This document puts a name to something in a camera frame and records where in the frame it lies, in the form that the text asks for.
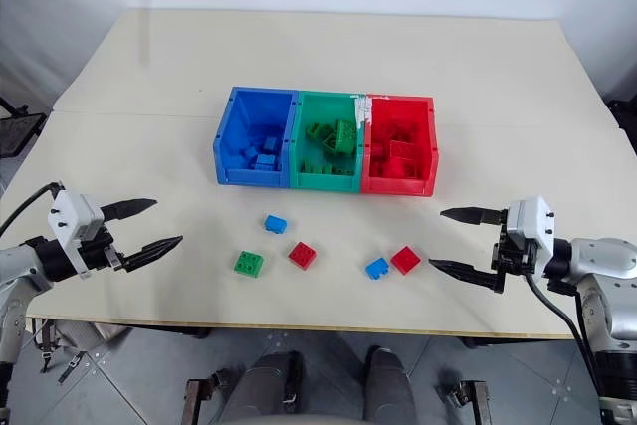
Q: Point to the rusty metal bracket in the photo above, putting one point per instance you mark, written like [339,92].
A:
[473,397]
[196,397]

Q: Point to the large red toy brick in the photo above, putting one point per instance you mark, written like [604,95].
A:
[407,152]

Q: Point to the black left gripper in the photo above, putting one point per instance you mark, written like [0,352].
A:
[99,252]

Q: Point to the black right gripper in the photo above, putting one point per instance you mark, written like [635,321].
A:
[512,258]

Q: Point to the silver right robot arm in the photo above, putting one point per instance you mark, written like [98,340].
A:
[604,266]

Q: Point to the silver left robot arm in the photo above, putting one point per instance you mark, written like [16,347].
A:
[17,266]

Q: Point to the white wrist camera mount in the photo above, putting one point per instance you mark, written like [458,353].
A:
[530,218]
[72,218]

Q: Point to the large green toy brick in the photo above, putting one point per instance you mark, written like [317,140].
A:
[346,136]

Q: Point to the red plastic storage bin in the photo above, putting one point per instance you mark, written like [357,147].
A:
[398,186]

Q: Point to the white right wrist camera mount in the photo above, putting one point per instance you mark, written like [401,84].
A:
[530,218]

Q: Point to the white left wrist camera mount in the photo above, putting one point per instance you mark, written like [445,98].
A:
[72,218]

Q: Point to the green plastic storage bin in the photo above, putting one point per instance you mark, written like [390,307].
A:
[318,181]

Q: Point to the white tape patch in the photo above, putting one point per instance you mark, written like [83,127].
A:
[362,109]

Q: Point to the blue plastic storage bin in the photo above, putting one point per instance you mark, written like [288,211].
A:
[234,176]

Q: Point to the black metal stand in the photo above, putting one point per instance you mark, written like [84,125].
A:
[17,129]

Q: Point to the blue toy brick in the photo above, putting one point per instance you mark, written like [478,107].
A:
[378,269]
[249,152]
[275,224]
[271,145]
[266,161]

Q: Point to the dark rounded grey shape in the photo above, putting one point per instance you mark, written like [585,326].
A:
[266,385]
[388,385]

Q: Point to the black equipment case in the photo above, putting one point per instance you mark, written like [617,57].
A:
[624,121]

